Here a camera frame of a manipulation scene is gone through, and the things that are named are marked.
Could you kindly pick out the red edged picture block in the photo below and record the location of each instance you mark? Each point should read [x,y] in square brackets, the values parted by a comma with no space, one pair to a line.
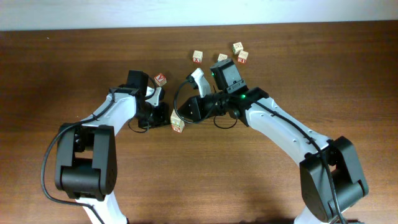
[177,123]

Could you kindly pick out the plain top wooden block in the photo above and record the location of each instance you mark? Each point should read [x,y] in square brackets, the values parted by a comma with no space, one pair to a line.
[237,47]

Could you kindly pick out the blue edged wooden block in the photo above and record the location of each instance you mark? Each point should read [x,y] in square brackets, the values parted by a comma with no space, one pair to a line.
[222,57]

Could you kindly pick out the red letter X block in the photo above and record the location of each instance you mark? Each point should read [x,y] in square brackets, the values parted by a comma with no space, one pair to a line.
[197,56]

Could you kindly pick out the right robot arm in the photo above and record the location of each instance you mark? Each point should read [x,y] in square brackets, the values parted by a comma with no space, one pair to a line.
[331,176]

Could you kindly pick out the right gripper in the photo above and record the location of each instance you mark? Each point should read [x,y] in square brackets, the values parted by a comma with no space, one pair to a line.
[195,102]

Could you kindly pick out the red letter A block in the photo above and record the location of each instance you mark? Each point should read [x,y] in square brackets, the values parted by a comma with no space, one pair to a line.
[160,79]

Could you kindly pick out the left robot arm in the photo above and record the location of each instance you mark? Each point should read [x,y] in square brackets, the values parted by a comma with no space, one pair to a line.
[86,162]

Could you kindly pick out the red letter K block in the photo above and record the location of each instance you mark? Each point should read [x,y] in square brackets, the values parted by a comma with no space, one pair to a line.
[242,57]

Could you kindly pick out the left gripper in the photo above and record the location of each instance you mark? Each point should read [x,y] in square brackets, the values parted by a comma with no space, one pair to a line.
[161,120]

